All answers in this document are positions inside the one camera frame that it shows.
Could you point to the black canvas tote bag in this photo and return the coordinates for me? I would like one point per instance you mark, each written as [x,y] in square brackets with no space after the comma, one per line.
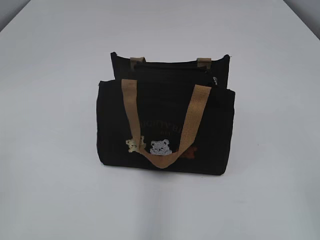
[166,116]

